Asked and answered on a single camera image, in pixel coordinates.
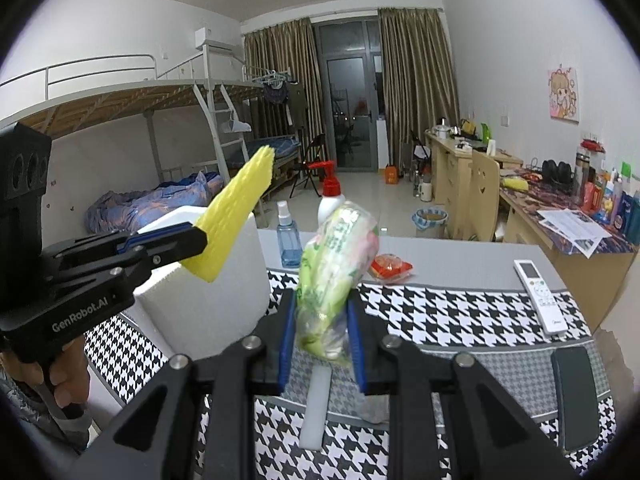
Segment wooden desk with printed cover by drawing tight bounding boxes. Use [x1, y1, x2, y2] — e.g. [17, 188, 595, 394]
[500, 170, 637, 333]

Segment white metal bunk bed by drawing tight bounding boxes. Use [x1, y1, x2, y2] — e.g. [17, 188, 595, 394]
[200, 42, 307, 196]
[0, 52, 251, 223]

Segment cartoon wall poster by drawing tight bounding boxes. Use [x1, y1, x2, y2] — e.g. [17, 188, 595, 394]
[547, 65, 581, 124]

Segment person's left hand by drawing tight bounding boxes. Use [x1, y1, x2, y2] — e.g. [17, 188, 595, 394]
[30, 335, 92, 421]

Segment blue trash bin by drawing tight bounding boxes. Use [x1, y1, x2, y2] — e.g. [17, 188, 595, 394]
[412, 206, 449, 239]

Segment blue spray bottle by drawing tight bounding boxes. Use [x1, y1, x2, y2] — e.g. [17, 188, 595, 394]
[276, 200, 303, 268]

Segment black folding chair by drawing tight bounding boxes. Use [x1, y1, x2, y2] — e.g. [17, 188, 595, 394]
[290, 133, 326, 199]

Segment white pump lotion bottle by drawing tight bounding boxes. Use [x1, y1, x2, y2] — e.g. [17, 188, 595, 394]
[306, 160, 352, 233]

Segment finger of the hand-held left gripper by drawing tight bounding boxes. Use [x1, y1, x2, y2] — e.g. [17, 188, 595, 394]
[42, 224, 201, 272]
[100, 232, 209, 302]

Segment hanging dark clothes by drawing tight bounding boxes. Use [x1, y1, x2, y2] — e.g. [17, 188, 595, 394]
[262, 80, 306, 127]

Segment white air conditioner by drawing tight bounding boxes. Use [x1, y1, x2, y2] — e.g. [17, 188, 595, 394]
[194, 26, 235, 52]

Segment white foam box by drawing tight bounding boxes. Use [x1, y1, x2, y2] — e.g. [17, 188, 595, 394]
[132, 205, 273, 361]

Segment black smartphone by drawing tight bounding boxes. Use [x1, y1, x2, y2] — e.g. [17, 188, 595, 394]
[550, 346, 601, 453]

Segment blue checked mattress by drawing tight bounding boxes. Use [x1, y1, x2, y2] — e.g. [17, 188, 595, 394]
[248, 135, 301, 159]

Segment group of toiletry bottles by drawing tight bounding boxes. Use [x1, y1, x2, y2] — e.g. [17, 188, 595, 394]
[575, 135, 640, 247]

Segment brown curtain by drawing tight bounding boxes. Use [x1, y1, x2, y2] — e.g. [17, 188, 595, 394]
[377, 7, 461, 167]
[242, 17, 326, 172]

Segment yellow sponge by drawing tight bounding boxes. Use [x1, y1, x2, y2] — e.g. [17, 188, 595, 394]
[181, 145, 276, 283]

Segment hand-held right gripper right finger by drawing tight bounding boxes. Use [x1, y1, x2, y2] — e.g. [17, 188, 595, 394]
[345, 290, 583, 480]

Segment plain wooden desk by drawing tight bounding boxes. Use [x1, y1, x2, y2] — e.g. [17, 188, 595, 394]
[425, 130, 524, 241]

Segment blue quilt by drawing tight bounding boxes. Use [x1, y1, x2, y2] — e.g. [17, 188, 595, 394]
[84, 170, 226, 235]

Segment red snack packet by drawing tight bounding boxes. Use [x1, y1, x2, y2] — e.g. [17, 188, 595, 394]
[369, 254, 414, 281]

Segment black headphones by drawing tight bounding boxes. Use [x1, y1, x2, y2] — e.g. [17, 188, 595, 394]
[541, 159, 575, 192]

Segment green plastic bag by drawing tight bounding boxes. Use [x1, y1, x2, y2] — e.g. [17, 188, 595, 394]
[294, 201, 381, 361]

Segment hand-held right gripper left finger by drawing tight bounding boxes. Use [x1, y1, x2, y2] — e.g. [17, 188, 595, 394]
[70, 287, 298, 480]

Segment white remote control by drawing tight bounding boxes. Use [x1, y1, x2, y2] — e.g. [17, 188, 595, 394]
[514, 259, 569, 337]

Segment white face masks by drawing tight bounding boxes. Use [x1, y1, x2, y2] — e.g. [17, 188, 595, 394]
[300, 365, 334, 451]

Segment wooden chair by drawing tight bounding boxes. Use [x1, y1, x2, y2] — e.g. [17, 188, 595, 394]
[471, 149, 504, 242]

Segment glass balcony door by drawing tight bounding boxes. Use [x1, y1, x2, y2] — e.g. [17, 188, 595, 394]
[311, 15, 384, 174]

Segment houndstooth table cloth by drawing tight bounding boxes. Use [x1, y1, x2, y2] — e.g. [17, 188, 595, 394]
[85, 269, 621, 480]

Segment printed paper sheets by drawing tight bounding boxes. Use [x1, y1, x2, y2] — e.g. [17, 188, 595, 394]
[537, 208, 614, 256]

